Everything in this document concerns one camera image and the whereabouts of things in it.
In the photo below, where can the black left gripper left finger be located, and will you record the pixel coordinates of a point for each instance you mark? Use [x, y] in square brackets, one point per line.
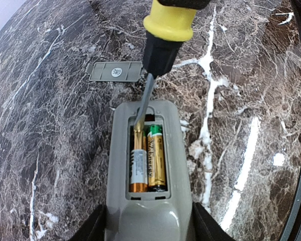
[93, 227]

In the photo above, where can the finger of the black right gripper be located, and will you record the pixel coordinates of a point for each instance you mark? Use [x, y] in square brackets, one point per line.
[189, 4]

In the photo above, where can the yellow handled screwdriver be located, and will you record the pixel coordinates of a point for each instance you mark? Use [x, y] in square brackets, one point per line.
[167, 28]

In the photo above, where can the grey remote control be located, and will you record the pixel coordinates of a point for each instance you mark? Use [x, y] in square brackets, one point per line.
[163, 215]

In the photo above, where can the grey battery cover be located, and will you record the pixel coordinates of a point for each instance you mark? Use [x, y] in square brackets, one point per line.
[124, 71]

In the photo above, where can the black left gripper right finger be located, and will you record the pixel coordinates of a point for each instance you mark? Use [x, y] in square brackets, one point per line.
[206, 227]

